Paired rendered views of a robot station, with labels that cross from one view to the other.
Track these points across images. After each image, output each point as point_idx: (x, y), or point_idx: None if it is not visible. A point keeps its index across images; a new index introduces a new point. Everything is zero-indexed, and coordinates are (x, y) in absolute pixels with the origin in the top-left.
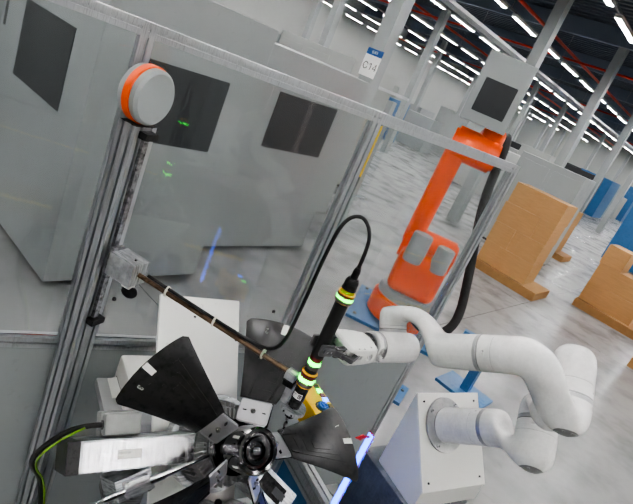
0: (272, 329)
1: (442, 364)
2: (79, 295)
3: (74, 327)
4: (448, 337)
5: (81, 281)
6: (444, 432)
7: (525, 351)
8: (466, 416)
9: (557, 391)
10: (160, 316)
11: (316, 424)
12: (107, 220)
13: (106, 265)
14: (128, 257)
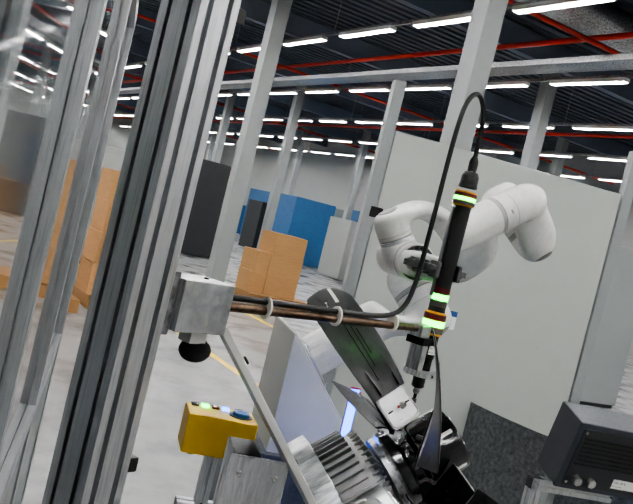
0: (328, 301)
1: (474, 244)
2: (119, 415)
3: (108, 497)
4: (471, 214)
5: (123, 380)
6: (329, 361)
7: (541, 193)
8: None
9: (548, 221)
10: (245, 363)
11: (360, 403)
12: (184, 212)
13: (165, 316)
14: (198, 278)
